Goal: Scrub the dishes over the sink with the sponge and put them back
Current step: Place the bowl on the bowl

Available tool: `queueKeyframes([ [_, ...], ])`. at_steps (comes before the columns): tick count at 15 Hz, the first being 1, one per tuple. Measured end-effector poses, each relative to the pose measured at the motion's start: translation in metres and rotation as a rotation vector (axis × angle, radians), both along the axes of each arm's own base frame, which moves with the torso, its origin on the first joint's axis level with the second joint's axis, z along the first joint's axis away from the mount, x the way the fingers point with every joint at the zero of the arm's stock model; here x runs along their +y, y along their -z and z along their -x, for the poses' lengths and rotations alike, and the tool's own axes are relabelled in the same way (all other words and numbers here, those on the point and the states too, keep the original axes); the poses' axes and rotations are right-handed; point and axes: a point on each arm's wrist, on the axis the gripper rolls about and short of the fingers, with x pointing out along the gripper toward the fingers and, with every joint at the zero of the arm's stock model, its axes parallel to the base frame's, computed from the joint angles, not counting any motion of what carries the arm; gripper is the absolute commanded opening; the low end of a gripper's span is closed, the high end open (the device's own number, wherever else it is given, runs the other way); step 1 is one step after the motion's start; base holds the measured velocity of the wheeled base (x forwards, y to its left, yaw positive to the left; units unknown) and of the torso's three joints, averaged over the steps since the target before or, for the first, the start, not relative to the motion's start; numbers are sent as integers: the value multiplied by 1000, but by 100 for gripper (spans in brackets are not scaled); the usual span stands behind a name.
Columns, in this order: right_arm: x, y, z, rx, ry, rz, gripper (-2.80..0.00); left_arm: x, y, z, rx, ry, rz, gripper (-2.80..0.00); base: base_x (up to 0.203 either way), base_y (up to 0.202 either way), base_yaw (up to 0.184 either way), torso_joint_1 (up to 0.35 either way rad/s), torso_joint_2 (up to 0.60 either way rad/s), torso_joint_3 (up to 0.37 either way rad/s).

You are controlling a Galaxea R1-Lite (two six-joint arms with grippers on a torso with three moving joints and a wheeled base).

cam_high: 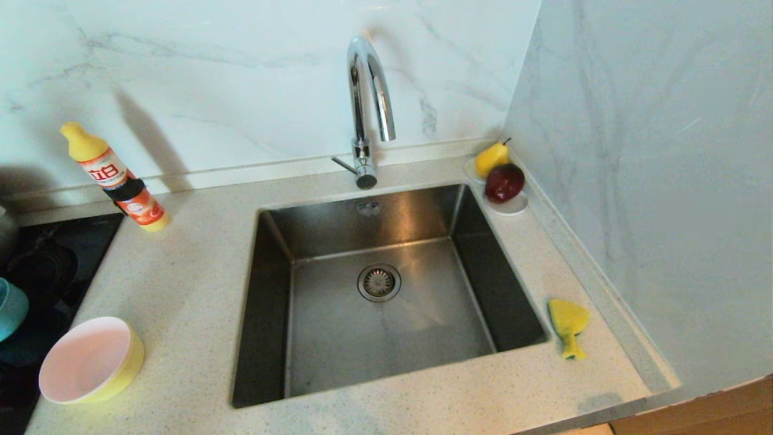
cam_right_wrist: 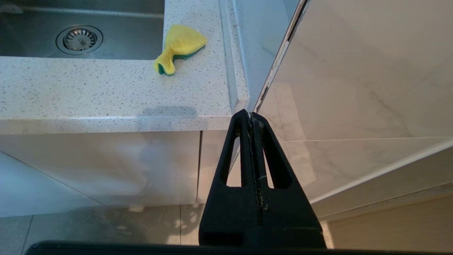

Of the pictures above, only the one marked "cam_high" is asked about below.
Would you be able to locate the yellow green sponge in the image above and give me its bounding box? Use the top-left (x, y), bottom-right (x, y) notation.
top-left (547, 298), bottom-right (590, 361)

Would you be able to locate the orange dish soap bottle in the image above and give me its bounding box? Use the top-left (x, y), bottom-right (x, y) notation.
top-left (59, 121), bottom-right (171, 232)

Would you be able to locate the yellow plastic bowl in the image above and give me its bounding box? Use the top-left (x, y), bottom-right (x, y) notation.
top-left (82, 326), bottom-right (146, 404)

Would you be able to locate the pink plastic bowl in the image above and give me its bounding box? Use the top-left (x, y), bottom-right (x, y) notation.
top-left (39, 316), bottom-right (133, 404)

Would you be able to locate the blue plastic bowl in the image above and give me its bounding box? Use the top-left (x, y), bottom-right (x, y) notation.
top-left (0, 277), bottom-right (30, 343)

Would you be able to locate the round metal sink drain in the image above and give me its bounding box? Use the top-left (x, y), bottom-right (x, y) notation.
top-left (358, 263), bottom-right (402, 303)

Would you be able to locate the stainless steel sink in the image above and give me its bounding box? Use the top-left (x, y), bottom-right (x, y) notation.
top-left (233, 183), bottom-right (550, 408)

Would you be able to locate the chrome gooseneck faucet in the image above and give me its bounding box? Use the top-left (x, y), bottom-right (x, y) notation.
top-left (331, 36), bottom-right (397, 190)

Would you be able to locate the yellow pear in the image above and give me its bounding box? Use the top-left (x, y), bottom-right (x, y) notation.
top-left (475, 138), bottom-right (512, 179)

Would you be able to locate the dark red apple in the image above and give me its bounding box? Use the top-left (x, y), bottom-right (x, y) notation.
top-left (484, 164), bottom-right (525, 204)

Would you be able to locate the small white saucer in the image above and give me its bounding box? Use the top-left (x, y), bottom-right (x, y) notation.
top-left (483, 190), bottom-right (529, 216)

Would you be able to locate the black glass cooktop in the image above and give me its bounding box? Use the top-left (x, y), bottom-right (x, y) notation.
top-left (0, 213), bottom-right (124, 435)

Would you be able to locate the black round pan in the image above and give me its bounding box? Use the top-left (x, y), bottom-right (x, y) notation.
top-left (0, 242), bottom-right (79, 366)

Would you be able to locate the metal kettle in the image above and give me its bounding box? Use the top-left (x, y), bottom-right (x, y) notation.
top-left (0, 204), bottom-right (21, 260)

